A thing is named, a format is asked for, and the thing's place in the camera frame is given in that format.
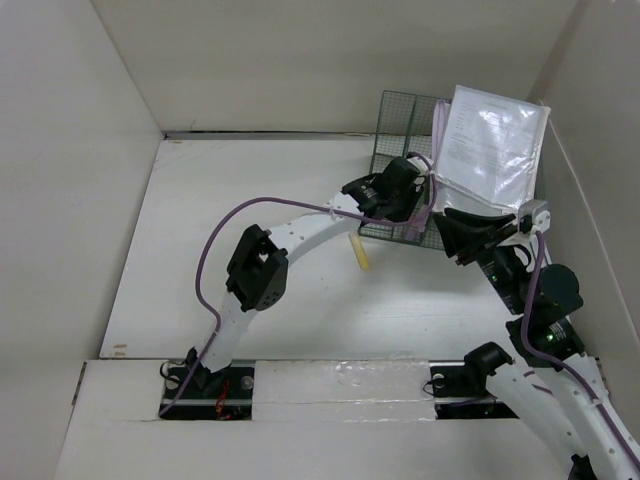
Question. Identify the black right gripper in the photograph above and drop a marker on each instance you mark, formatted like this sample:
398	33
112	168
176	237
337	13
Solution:
477	237

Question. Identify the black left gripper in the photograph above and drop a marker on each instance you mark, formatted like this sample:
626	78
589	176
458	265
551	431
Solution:
412	195

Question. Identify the yellow highlighter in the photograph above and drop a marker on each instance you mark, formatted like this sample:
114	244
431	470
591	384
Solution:
359	251

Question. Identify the clear mesh document pouch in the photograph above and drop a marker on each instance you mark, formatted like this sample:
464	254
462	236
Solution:
489	157

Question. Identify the pink highlighter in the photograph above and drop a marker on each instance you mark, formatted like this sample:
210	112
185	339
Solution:
415	231

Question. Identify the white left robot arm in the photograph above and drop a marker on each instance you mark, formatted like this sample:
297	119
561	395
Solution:
258	268

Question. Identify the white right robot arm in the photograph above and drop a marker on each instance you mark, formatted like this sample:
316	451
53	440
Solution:
559	393

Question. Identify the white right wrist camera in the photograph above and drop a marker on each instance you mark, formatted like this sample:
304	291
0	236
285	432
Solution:
534	216

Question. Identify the green wire desk organizer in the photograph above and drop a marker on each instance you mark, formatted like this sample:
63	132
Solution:
410	123

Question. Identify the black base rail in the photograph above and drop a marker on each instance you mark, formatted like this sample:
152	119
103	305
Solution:
370	391

